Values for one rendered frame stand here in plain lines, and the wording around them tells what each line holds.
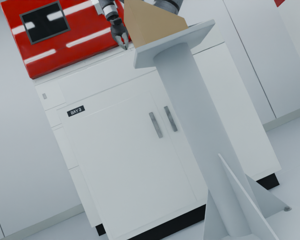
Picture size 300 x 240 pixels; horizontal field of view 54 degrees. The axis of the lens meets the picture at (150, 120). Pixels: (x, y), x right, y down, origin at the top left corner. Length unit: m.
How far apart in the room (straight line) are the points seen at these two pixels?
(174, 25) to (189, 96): 0.28
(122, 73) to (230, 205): 0.83
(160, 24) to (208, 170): 0.59
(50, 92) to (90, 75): 0.73
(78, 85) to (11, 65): 2.52
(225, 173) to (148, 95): 0.60
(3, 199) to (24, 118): 0.99
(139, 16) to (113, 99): 0.53
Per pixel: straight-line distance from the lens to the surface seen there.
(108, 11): 1.70
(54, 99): 2.23
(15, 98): 3.93
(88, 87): 1.55
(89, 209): 2.20
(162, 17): 1.16
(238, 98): 1.62
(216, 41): 1.67
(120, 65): 1.56
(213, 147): 1.17
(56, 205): 3.79
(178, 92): 1.17
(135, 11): 1.16
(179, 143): 1.52
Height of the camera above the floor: 0.50
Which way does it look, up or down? 3 degrees up
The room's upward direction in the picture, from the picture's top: 23 degrees counter-clockwise
